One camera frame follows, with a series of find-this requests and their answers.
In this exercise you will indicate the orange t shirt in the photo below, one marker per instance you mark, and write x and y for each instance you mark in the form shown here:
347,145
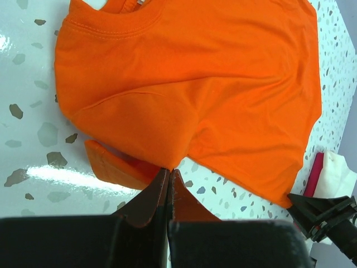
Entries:
233,85

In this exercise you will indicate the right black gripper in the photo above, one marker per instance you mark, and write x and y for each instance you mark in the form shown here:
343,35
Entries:
319,218

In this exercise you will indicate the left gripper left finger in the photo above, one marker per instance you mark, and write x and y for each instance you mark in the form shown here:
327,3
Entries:
133,236

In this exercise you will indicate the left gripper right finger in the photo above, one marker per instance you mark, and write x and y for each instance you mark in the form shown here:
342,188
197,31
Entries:
197,238

